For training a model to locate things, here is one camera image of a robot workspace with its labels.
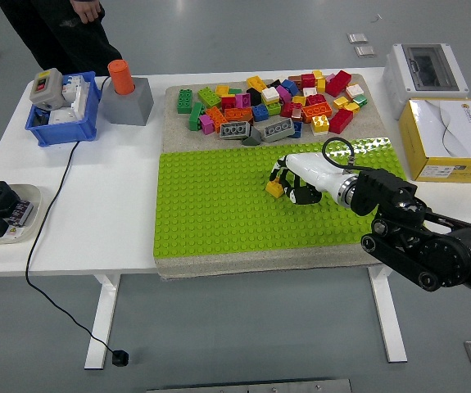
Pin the orange cylinder button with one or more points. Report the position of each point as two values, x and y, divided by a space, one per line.
121 78

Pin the white warning label card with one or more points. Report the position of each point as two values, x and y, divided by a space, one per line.
16 232

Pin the pink toy brick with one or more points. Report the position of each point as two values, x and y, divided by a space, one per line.
206 124
330 77

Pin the grey block base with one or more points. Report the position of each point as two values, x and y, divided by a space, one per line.
128 108

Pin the green studded baseplate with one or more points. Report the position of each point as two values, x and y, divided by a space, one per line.
218 204

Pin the white switch plate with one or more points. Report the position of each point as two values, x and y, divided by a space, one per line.
63 116

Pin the long orange toy brick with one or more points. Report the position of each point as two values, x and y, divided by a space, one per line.
238 114
317 111

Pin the grey toy brick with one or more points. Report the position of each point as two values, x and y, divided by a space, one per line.
234 130
278 130

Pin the green and white brick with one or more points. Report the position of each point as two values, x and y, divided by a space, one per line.
359 99

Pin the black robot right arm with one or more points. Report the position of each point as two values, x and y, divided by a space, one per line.
386 188

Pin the black power plug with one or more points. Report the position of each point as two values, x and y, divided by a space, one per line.
120 358

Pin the long metal floor strip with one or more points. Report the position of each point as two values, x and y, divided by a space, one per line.
247 386

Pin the long red toy brick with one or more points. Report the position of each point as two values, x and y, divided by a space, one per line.
340 120
338 83

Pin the grey push-button switch box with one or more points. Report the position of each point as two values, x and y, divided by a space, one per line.
52 88

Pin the white table leg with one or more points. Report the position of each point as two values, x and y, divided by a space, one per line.
386 319
100 327

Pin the brown toy brick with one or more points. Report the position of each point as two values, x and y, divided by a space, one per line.
294 78
297 115

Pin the long green toy brick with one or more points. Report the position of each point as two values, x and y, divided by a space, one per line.
196 116

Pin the white circuit breaker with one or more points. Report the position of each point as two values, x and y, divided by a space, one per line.
77 98

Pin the small printed card pack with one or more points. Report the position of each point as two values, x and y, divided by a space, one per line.
21 212

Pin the white oval tray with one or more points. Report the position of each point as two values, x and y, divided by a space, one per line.
30 191

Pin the person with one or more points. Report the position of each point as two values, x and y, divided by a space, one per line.
55 41

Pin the yellow and white carton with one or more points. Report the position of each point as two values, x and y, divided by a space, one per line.
456 118

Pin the magenta toy brick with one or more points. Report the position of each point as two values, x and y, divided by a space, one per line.
243 99
284 94

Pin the person's left hand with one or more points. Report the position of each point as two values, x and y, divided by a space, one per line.
89 10

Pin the blue plastic bin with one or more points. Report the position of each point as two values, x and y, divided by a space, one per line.
61 133

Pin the white and orange brick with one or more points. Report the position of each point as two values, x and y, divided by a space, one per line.
354 91

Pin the white toy brick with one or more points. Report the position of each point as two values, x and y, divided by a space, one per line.
309 92
270 95

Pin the white electrical distribution box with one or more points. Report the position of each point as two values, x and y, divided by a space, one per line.
399 82

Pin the grey-brown foam mat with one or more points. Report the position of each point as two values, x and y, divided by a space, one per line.
173 135

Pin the blue toy brick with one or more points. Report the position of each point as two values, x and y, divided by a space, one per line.
296 129
289 86
259 112

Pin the yellow toy brick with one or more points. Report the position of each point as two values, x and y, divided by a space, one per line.
318 74
298 99
351 107
221 90
274 189
256 83
320 84
341 102

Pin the light green toy brick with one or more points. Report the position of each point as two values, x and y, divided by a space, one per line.
274 107
209 97

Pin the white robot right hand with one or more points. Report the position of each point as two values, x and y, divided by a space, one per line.
317 172

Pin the white and yellow brick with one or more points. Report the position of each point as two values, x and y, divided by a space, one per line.
320 124

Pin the dark grey sloped brick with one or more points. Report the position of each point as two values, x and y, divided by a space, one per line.
252 140

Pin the black toy brick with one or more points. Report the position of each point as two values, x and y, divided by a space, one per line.
275 84
253 94

